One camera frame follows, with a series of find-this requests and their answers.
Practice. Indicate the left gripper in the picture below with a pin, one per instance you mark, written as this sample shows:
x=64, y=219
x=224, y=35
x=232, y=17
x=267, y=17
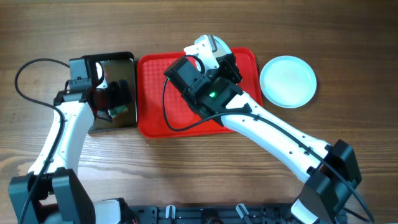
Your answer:
x=120, y=97

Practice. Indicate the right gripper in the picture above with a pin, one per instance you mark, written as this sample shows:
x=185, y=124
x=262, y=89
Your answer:
x=228, y=63

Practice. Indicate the green yellow sponge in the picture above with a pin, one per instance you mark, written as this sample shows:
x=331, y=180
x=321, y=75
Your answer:
x=117, y=111

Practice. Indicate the light blue plate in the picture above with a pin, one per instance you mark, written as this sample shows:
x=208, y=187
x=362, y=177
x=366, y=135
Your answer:
x=222, y=47
x=288, y=81

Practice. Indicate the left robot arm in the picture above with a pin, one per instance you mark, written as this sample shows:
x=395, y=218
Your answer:
x=51, y=192

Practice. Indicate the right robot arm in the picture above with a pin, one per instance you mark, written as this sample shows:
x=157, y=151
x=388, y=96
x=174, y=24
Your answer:
x=330, y=173

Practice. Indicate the black rectangular water tray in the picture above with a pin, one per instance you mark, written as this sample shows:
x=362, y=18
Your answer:
x=117, y=66

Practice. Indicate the red plastic tray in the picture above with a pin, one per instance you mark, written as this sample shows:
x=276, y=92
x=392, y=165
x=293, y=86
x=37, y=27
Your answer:
x=150, y=82

